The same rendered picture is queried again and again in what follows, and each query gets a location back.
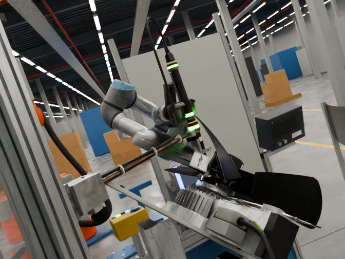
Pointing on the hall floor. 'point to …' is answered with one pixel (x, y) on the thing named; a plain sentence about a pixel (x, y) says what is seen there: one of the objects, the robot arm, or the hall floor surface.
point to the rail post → (296, 250)
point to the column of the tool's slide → (34, 168)
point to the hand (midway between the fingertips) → (187, 101)
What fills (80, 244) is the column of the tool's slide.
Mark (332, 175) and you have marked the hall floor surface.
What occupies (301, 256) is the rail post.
